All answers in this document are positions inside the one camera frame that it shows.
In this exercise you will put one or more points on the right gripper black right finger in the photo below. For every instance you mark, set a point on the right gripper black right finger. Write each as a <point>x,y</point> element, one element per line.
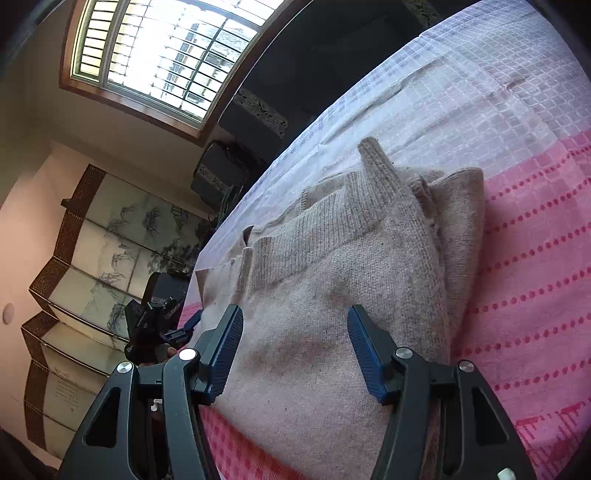
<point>477,438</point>

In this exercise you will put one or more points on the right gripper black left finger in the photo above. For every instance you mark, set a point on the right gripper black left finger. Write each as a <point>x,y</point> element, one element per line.
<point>114,440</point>

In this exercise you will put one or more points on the beige knit sweater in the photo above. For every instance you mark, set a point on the beige knit sweater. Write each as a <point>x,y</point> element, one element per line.
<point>402,243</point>

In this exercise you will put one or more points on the dark chair at left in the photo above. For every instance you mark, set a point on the dark chair at left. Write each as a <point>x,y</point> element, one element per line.
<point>162,286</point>

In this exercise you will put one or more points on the painted landscape folding screen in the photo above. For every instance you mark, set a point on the painted landscape folding screen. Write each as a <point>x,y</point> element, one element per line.
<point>112,237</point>

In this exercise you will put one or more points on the dark armchair with patterned stripe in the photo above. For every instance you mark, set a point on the dark armchair with patterned stripe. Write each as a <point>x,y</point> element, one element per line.
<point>224,167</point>

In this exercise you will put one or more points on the large barred window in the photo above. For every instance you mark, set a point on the large barred window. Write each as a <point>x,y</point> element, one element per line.
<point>174,64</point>

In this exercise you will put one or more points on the dark sofa with patterned stripes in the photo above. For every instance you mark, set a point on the dark sofa with patterned stripes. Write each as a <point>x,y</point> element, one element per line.
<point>318,56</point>

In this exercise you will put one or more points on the pink checkered bed sheet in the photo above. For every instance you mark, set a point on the pink checkered bed sheet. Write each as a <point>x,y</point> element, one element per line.
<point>493,87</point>

